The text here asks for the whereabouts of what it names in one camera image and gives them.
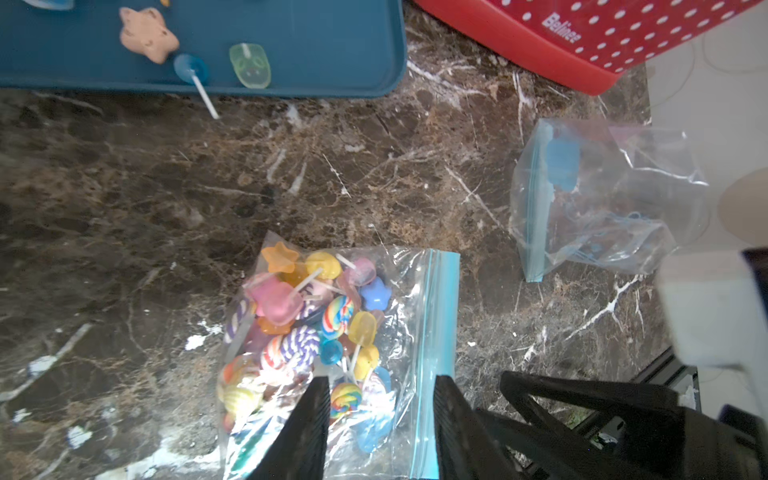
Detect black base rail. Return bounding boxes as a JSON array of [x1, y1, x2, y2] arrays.
[[572, 347, 702, 446]]

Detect poured candy pile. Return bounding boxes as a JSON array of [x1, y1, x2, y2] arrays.
[[1, 1, 274, 118]]

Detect teal plastic tray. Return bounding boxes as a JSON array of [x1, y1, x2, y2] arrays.
[[1, 1, 407, 98]]

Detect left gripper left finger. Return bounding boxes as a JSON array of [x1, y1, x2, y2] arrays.
[[247, 376, 331, 480]]

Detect red silver toaster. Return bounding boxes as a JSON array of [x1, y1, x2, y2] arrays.
[[417, 0, 756, 96]]

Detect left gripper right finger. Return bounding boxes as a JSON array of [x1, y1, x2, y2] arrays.
[[433, 375, 522, 479]]

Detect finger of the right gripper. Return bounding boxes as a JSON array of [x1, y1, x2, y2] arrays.
[[475, 371, 767, 479]]

